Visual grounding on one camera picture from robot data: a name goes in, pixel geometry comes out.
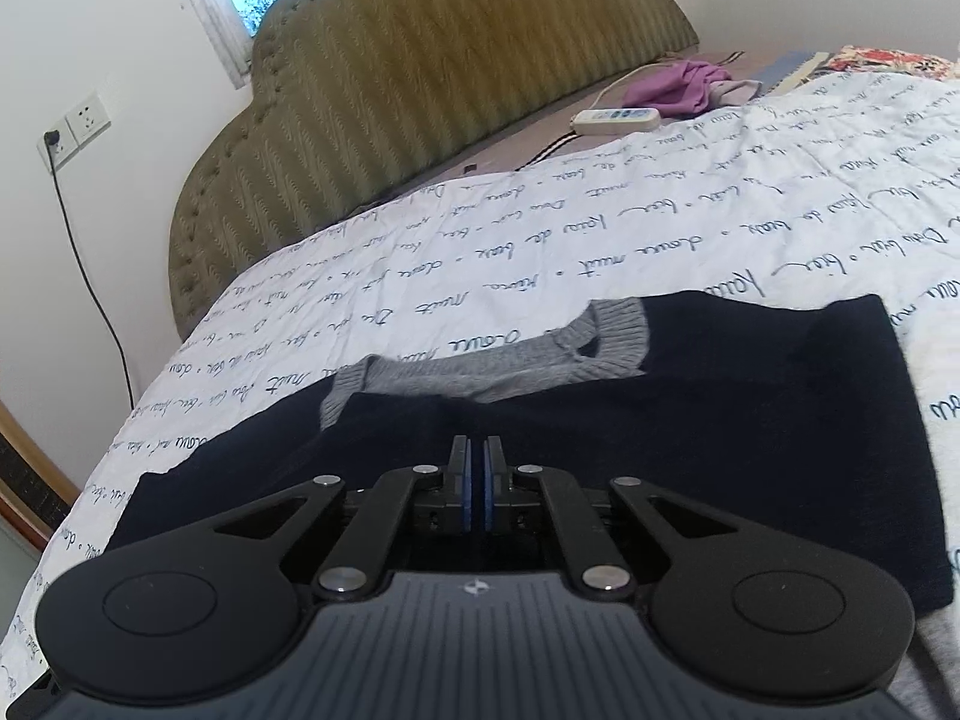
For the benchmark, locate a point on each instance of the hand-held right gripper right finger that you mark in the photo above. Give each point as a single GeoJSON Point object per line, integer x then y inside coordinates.
{"type": "Point", "coordinates": [495, 487]}

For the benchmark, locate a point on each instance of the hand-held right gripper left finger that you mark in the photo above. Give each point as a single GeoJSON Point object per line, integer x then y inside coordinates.
{"type": "Point", "coordinates": [462, 487]}

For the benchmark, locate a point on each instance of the navy and grey sweater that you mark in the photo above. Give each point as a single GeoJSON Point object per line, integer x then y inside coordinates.
{"type": "Point", "coordinates": [750, 427]}

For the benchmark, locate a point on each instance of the mauve bed sheet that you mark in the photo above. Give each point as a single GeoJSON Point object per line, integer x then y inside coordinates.
{"type": "Point", "coordinates": [525, 142]}

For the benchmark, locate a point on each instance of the white remote control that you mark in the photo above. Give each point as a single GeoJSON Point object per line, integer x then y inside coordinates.
{"type": "Point", "coordinates": [615, 120]}

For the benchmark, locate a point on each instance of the olive upholstered headboard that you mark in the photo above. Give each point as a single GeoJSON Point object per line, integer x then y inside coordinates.
{"type": "Point", "coordinates": [412, 90]}

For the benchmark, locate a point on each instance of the purple cloth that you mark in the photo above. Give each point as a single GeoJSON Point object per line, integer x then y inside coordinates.
{"type": "Point", "coordinates": [675, 86]}

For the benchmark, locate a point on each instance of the brown wooden furniture edge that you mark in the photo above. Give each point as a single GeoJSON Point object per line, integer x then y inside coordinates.
{"type": "Point", "coordinates": [22, 465]}

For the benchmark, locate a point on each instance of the pale grey cloth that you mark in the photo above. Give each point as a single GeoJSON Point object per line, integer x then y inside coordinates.
{"type": "Point", "coordinates": [735, 94]}

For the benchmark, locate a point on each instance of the blue striped cloth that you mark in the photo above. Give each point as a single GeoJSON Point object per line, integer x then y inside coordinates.
{"type": "Point", "coordinates": [787, 67]}

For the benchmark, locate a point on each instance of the white wall socket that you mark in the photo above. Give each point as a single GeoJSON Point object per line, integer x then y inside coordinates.
{"type": "Point", "coordinates": [61, 154]}
{"type": "Point", "coordinates": [88, 120]}

